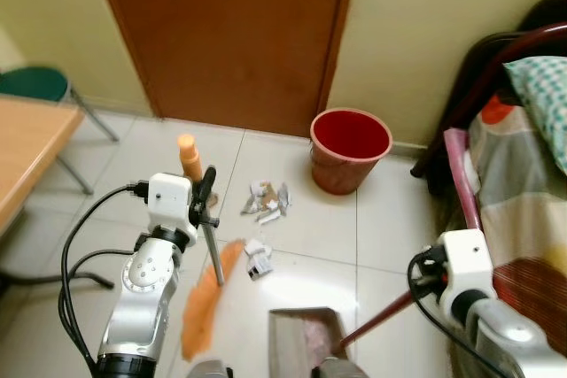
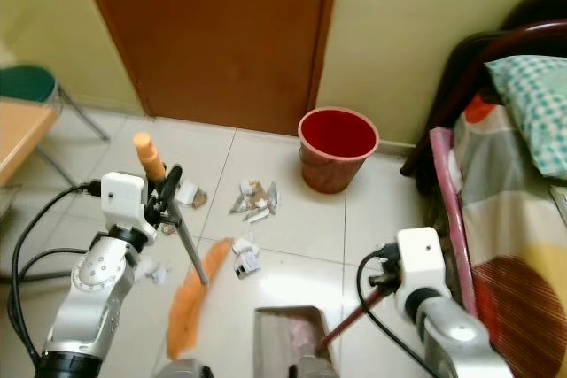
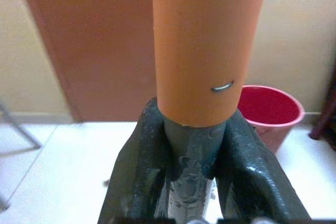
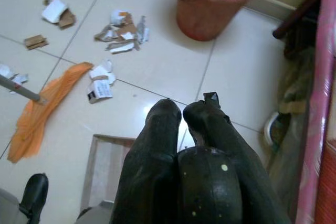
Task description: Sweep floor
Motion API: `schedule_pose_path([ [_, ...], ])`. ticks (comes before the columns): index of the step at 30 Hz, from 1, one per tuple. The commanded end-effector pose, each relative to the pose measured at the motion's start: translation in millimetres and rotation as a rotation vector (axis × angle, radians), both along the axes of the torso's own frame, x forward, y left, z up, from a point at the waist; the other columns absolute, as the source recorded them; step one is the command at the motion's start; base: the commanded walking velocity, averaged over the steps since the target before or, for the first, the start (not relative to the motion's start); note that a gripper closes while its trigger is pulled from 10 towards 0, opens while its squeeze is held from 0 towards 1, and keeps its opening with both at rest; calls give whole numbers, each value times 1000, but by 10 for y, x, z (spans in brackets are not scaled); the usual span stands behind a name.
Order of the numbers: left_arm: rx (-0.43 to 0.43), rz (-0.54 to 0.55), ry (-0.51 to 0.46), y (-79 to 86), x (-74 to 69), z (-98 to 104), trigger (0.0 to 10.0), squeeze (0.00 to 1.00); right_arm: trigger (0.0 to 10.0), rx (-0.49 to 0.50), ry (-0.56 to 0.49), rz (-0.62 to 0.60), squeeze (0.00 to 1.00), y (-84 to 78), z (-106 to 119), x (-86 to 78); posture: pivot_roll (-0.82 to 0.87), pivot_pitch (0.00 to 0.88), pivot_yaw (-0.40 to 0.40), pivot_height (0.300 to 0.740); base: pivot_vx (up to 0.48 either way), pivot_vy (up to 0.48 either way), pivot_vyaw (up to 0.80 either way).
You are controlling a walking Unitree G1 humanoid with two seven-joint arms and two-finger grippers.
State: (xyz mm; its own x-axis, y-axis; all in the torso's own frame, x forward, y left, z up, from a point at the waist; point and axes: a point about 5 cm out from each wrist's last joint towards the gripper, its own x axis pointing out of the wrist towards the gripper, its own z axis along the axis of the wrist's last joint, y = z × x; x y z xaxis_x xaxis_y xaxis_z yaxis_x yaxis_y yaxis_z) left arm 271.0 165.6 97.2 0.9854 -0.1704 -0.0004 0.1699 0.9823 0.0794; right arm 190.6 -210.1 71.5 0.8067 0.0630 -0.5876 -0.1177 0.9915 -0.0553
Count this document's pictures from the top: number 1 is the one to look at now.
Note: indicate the brown wooden door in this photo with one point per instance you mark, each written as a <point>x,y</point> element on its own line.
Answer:
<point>221,33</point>

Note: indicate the green seat metal stool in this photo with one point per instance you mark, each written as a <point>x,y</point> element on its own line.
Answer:
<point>32,84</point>

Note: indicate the green white checked pillow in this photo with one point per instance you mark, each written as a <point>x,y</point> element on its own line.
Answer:
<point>542,95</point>

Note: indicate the light wooden table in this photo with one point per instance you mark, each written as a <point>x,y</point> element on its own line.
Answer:
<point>27,143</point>

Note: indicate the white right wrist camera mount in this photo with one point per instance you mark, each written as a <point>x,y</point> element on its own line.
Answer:
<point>468,263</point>

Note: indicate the crumpled paper wrapper pile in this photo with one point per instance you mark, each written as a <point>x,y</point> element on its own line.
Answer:
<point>267,201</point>

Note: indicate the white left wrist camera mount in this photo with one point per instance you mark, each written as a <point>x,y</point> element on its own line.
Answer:
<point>168,201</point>

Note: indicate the grey left robot foot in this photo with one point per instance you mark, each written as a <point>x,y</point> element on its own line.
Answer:
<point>209,370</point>

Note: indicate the grey robot foot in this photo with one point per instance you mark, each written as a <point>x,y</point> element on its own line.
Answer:
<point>335,369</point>
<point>209,370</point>

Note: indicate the patterned grey orange bed blanket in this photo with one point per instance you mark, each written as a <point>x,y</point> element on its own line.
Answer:
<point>518,210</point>

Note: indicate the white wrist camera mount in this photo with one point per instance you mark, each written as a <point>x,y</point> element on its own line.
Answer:
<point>168,201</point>
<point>468,263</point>

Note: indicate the pink bed side rail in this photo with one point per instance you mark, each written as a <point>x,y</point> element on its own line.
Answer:
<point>462,174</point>

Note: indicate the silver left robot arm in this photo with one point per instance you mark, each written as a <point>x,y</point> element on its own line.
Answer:
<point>142,294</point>

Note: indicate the grey right robot foot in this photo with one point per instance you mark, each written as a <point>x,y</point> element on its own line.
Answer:
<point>335,369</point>

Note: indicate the red plastic bucket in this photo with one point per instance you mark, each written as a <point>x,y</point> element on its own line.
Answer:
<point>350,176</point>

